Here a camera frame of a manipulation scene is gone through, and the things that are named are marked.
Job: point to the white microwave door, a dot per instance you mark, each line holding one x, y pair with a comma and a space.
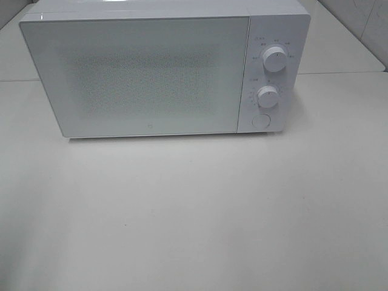
141, 77

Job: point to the round white door-release button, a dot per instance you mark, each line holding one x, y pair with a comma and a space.
261, 121

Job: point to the white microwave oven body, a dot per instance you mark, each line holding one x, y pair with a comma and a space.
284, 23

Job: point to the white microwave knob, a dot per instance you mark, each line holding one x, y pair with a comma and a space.
275, 58
267, 96

